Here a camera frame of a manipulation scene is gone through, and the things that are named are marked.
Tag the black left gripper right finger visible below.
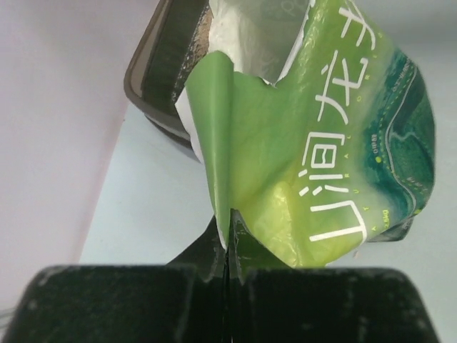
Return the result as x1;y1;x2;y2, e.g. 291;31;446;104
226;210;438;342

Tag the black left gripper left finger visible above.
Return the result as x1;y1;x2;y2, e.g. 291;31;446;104
3;222;229;342

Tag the green litter bag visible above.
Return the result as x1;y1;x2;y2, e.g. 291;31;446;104
176;1;435;267

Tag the dark grey litter box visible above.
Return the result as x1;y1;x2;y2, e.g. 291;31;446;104
124;1;210;151

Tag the beige cat litter pile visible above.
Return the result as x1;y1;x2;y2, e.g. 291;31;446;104
194;8;212;56

